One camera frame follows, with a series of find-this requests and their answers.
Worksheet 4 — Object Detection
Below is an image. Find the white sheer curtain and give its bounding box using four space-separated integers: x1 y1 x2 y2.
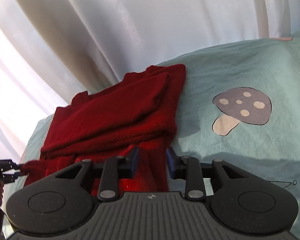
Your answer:
0 0 300 161

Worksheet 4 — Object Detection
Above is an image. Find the teal mushroom print bedsheet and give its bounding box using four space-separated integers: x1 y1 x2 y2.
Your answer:
6 31 300 239

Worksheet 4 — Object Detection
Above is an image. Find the red knitted cardigan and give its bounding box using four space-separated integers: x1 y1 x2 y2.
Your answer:
22 64 186 192

